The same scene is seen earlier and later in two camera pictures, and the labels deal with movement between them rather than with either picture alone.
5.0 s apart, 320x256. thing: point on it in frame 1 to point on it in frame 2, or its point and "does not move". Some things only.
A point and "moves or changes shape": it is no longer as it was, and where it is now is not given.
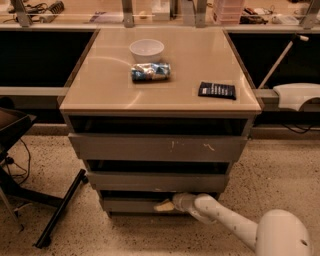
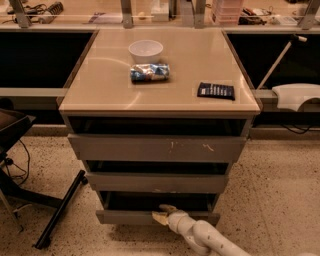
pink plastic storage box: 228,12 does not move
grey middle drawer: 159,181 does not move
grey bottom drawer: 135,207 moves or changes shape
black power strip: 56,8 does not move
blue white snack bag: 150,71 does not move
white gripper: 181,201 to 174,220
